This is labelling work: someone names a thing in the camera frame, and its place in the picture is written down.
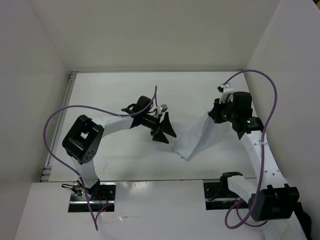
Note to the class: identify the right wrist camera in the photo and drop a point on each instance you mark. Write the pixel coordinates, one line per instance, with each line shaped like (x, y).
(225, 90)

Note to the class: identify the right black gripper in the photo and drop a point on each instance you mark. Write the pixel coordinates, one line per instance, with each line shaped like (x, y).
(214, 113)

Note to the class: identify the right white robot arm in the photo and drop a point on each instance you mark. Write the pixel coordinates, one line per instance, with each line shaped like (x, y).
(272, 198)

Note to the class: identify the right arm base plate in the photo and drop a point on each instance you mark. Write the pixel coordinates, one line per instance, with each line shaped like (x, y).
(216, 198)

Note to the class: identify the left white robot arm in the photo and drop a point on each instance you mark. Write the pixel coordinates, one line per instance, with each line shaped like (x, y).
(83, 139)

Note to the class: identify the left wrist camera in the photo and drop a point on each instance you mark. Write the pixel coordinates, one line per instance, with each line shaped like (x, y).
(162, 108)

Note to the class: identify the aluminium table edge rail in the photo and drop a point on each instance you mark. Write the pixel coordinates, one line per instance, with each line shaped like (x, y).
(45, 175)

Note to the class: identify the white folded cloth pile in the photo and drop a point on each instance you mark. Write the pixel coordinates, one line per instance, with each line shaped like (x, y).
(284, 229)

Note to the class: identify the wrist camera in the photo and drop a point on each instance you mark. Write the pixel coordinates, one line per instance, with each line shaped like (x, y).
(162, 108)
(225, 90)

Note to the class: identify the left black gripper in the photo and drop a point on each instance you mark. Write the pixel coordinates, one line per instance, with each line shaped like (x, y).
(165, 126)

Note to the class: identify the dark navy cloth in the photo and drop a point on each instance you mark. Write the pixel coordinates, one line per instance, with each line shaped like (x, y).
(304, 220)

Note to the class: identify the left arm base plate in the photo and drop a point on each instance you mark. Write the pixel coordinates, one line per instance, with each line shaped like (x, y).
(103, 200)

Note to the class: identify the white skirt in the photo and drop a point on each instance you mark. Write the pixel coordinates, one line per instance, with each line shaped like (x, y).
(201, 135)

